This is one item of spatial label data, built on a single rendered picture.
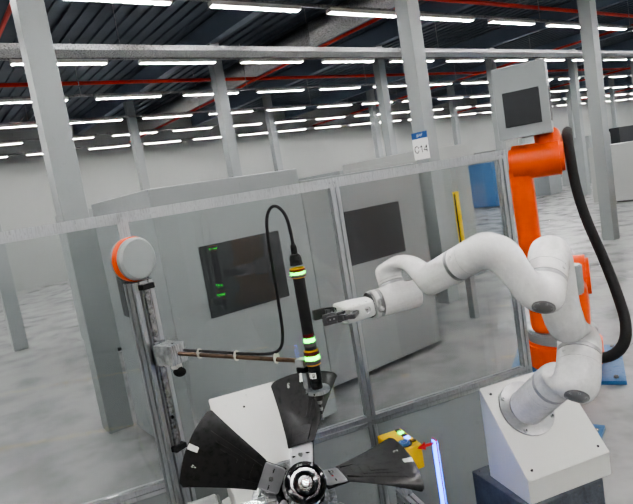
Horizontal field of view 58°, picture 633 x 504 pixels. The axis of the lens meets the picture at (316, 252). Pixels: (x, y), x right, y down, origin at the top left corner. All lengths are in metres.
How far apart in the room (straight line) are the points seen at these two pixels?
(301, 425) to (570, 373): 0.79
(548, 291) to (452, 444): 1.54
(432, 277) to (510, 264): 0.22
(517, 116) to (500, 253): 3.96
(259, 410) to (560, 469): 1.00
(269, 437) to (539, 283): 1.06
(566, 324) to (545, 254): 0.21
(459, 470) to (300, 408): 1.27
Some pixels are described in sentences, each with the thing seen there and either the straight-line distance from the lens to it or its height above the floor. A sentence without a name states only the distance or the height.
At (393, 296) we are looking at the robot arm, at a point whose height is 1.67.
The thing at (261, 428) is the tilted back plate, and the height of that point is 1.25.
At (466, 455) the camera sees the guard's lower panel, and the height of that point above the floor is 0.67.
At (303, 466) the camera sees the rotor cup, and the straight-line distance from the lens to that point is 1.72.
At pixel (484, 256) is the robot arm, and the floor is 1.79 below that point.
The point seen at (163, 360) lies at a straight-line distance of 2.06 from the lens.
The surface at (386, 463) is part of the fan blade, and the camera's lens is 1.83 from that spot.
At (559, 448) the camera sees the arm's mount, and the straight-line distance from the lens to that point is 2.12.
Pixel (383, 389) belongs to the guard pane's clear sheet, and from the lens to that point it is 2.60.
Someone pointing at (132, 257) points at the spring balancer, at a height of 1.89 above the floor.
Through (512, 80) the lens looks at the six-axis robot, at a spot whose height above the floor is 2.64.
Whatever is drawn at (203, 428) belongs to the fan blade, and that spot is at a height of 1.39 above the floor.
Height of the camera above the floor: 2.03
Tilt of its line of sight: 7 degrees down
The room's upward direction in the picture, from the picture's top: 9 degrees counter-clockwise
